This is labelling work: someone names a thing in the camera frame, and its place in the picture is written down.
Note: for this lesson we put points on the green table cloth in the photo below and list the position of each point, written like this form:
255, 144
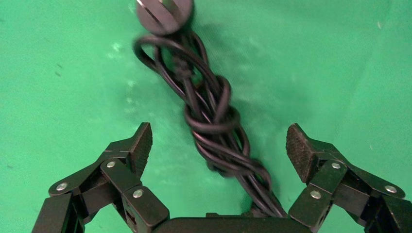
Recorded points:
64, 80

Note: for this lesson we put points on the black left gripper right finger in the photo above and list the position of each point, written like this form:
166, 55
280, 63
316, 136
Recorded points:
334, 177

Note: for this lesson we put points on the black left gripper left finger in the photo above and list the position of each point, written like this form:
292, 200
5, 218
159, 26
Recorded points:
122, 180

